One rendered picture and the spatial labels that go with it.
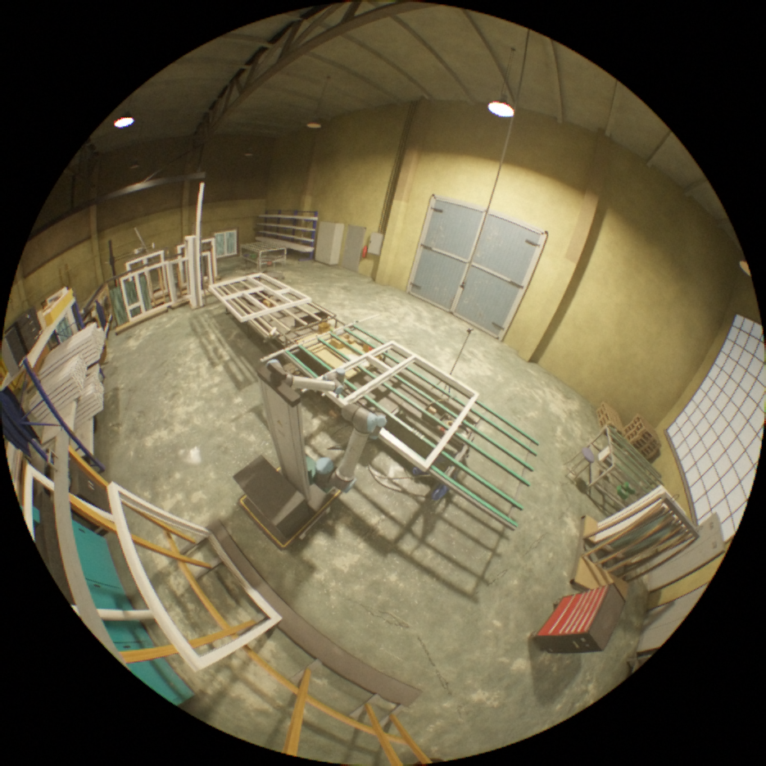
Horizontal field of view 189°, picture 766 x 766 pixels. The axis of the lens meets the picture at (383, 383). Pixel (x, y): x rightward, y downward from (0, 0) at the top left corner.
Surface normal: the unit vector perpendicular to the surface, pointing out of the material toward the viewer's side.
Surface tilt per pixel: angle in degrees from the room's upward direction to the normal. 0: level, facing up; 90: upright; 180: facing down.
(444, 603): 0
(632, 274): 90
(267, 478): 0
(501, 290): 90
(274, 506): 0
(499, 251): 90
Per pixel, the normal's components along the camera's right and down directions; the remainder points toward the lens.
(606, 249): -0.61, 0.41
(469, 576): 0.20, -0.74
